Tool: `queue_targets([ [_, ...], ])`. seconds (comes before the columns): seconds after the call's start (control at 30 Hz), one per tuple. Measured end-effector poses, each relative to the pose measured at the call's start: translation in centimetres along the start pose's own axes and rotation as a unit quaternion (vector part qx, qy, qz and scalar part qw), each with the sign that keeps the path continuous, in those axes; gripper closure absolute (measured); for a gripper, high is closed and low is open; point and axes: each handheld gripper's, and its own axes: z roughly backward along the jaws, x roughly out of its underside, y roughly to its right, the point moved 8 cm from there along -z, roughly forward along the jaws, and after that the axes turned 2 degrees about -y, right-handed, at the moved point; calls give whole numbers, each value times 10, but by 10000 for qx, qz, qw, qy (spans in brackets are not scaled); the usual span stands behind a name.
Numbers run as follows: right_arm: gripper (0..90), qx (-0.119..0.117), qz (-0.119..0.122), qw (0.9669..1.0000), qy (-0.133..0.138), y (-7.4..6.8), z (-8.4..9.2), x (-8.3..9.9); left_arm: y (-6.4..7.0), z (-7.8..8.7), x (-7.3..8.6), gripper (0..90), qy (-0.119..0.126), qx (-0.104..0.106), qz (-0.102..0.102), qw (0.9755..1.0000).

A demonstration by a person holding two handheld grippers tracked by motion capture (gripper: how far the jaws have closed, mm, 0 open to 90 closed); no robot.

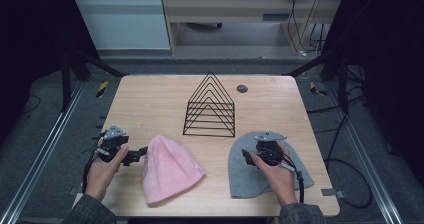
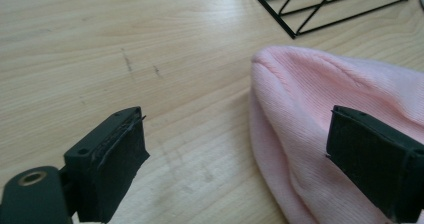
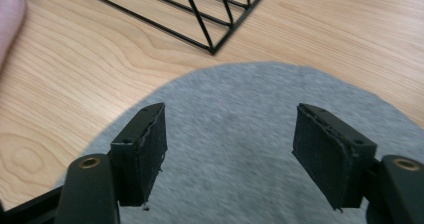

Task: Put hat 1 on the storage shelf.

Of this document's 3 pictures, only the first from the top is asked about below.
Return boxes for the black metal stand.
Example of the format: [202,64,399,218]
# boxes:
[59,47,130,114]
[285,50,352,114]

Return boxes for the yellow black hazard tape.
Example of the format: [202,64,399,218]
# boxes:
[309,81,329,97]
[95,80,110,99]

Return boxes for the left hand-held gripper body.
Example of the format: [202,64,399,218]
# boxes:
[98,123,131,164]

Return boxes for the aluminium floor rail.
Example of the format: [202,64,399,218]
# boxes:
[0,80,86,224]
[324,80,405,224]

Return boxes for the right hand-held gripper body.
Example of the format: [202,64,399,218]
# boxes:
[254,130,288,168]

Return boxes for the person's left hand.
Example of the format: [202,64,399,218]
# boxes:
[85,144,130,202]

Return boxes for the black wire triangle rack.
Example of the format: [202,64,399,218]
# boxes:
[182,71,237,139]

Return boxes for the grey beanie hat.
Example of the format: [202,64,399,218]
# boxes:
[227,131,316,200]

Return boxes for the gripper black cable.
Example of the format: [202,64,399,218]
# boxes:
[81,132,108,195]
[281,152,306,205]

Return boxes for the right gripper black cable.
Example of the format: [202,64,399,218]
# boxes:
[281,152,306,205]

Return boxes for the black looped floor cable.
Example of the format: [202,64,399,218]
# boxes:
[306,93,374,209]

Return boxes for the hanging black and yellow cables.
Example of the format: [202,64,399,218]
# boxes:
[286,0,326,57]

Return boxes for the pink beanie hat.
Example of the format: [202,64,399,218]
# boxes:
[141,134,207,208]

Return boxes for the white cabinet panel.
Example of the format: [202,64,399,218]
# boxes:
[68,0,171,51]

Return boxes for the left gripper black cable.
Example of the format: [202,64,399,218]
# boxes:
[81,132,108,195]

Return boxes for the person's right hand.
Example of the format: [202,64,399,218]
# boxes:
[250,143,299,208]

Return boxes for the black curtain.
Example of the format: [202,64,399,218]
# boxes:
[321,0,424,187]
[0,0,101,143]

